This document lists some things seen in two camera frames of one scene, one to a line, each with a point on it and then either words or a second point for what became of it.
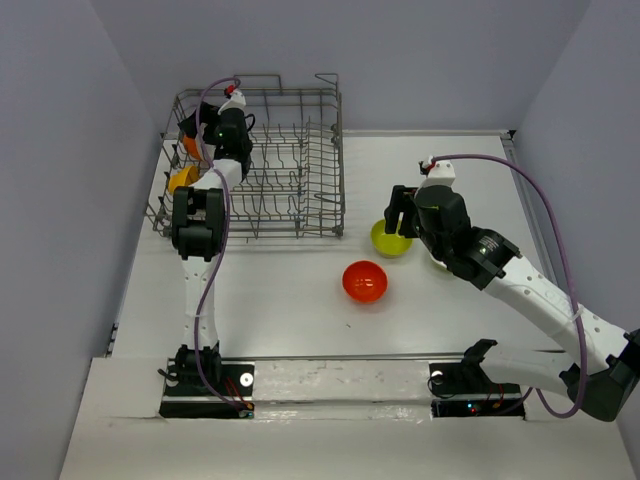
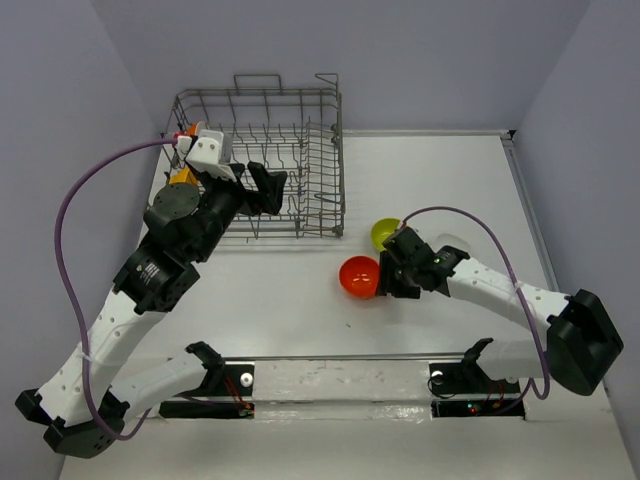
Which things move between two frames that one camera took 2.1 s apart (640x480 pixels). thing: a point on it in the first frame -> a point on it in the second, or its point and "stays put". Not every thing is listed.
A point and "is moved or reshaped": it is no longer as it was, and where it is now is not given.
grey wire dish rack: (295, 184) stays put
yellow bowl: (183, 178) stays put
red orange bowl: (365, 281) is moved or reshaped
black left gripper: (209, 116) -> (270, 185)
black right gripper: (395, 208) -> (386, 278)
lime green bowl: (389, 245) stays put
